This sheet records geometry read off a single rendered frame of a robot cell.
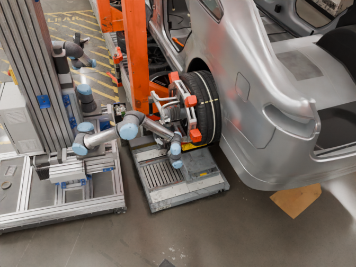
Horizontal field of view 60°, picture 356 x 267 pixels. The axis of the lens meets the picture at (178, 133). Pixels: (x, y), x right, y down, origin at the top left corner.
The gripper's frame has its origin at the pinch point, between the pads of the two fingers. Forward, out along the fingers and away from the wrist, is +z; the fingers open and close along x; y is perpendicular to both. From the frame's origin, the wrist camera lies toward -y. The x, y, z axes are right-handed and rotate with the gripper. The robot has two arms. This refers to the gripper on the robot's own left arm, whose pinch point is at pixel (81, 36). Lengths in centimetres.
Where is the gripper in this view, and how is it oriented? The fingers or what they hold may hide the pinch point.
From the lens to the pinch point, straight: 323.3
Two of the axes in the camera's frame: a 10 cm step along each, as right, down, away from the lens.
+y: -1.2, 7.3, 6.7
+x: 9.9, 1.1, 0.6
